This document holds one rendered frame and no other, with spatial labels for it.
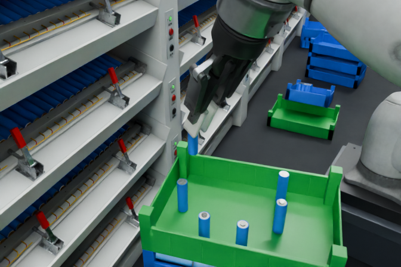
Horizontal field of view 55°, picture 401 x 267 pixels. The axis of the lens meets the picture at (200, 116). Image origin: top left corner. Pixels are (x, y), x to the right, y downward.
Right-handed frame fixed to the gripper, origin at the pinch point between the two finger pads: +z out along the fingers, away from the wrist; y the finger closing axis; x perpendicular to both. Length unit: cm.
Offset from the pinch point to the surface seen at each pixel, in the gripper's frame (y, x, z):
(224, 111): 65, 27, 65
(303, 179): 12.9, -17.9, 5.8
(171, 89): 21.1, 23.7, 27.1
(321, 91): 136, 16, 75
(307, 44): 194, 57, 96
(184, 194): -6.0, -7.0, 10.1
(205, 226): -8.8, -14.1, 6.3
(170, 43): 21.5, 29.4, 15.5
